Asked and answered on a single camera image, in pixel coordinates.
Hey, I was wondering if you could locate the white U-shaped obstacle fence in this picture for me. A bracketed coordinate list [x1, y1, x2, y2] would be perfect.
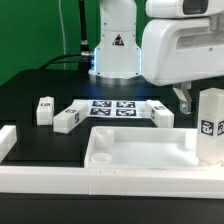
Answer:
[0, 126, 224, 199]

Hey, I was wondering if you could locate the fiducial marker sheet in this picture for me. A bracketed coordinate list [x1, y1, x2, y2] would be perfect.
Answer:
[73, 99, 151, 118]

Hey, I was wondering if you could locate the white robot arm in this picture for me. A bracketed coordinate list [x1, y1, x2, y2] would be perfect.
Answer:
[89, 0, 224, 114]

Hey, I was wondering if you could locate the black cable with connector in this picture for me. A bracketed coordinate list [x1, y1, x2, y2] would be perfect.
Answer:
[39, 0, 96, 70]

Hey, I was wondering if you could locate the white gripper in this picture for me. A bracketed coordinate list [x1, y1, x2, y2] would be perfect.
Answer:
[141, 18, 224, 114]

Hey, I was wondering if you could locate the white desk top panel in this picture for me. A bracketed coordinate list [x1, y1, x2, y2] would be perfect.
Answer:
[84, 126, 224, 170]

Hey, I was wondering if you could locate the white thin cable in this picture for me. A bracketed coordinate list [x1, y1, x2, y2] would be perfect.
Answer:
[58, 0, 67, 70]

